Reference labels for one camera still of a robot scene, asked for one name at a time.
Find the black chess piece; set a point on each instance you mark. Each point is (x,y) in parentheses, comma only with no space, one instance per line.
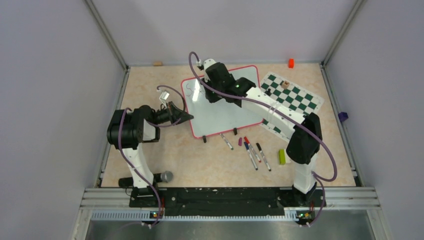
(268,92)

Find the black grey microphone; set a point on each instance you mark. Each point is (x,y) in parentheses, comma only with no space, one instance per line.
(163,177)

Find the wooden cube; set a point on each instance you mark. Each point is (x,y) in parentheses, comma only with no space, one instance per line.
(285,84)

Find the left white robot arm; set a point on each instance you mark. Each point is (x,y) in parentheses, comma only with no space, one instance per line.
(128,130)

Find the green whiteboard marker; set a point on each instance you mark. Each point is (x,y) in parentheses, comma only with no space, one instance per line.
(226,141)

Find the green white chessboard mat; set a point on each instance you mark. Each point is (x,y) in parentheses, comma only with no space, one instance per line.
(296,98)

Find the black whiteboard marker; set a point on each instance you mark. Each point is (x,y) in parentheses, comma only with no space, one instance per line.
(263,157)

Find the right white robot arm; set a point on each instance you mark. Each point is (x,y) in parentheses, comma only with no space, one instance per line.
(303,131)

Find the cork stopper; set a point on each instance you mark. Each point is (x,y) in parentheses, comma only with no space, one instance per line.
(157,64)

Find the pink framed whiteboard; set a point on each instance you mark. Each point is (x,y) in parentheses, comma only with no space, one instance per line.
(213,118)

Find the green white toy brick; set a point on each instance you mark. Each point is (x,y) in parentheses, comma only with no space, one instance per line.
(283,157)

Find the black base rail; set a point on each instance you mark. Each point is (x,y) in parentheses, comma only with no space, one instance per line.
(226,201)

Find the blue whiteboard marker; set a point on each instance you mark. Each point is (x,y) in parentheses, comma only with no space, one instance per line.
(250,156)

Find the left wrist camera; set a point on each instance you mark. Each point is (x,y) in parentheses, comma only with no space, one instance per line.
(164,95)

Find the red whiteboard marker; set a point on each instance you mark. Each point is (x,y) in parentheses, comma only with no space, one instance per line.
(252,149)

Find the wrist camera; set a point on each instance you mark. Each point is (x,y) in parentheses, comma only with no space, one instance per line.
(204,64)
(164,95)

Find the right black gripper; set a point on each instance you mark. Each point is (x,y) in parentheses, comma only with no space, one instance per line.
(212,99)

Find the orange block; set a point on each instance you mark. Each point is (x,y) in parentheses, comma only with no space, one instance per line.
(291,63)

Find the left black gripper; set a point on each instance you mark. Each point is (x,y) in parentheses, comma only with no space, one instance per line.
(175,114)

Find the purple block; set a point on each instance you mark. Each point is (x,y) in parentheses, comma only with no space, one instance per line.
(342,116)

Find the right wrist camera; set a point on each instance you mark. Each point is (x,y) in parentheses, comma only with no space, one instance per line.
(204,64)

